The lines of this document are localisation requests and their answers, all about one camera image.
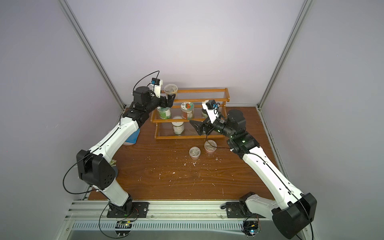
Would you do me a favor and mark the yellow seed cup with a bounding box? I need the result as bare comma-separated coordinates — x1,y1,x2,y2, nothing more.
164,84,179,98

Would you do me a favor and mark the green mimosa seed jar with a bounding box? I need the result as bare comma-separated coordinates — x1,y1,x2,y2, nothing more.
157,107,172,120

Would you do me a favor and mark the strawberry lid seed jar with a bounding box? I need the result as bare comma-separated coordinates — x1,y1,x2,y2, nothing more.
181,102,195,120

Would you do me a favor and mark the clear grey seed cup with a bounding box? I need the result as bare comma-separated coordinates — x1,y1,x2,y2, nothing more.
204,140,218,154

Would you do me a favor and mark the red seed cup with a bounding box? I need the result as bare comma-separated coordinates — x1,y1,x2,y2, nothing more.
189,147,201,160

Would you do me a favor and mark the green yellow label jar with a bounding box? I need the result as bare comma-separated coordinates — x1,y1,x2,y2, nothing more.
201,109,209,119

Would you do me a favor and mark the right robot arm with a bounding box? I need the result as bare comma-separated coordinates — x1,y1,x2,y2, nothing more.
190,110,317,240

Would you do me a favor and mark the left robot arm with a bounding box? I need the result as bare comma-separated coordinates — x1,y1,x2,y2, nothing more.
76,87,176,207

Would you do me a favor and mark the white-lid jar bottom left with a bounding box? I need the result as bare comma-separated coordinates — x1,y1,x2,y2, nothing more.
172,122,185,135

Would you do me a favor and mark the orange wooden three-tier shelf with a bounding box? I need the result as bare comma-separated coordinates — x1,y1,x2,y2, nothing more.
151,88,230,140

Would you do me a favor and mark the blue plastic dustpan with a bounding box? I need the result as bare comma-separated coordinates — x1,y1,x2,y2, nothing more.
123,129,140,146

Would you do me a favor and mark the small green potted plant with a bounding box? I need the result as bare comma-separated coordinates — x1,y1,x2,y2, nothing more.
110,159,117,167

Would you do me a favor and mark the right circuit board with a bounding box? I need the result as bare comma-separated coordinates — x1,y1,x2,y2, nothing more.
242,221,261,237

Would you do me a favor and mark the circuit board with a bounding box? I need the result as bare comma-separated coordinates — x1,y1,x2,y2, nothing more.
242,221,261,237
115,221,133,238

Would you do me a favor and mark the left circuit board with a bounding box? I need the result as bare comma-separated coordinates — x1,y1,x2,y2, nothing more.
115,221,133,238

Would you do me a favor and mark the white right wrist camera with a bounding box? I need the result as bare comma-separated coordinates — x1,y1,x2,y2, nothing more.
202,100,220,124

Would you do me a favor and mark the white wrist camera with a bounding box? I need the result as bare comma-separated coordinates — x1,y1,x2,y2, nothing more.
151,78,163,98
202,100,220,124

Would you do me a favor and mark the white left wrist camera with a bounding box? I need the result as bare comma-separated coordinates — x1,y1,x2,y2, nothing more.
151,78,163,98

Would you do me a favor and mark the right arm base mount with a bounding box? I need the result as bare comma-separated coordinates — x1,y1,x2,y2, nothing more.
220,192,264,219

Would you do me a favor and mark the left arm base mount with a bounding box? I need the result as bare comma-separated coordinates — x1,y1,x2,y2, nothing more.
107,197,150,219

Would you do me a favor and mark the aluminium front rail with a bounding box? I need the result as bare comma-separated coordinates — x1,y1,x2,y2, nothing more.
56,200,272,240

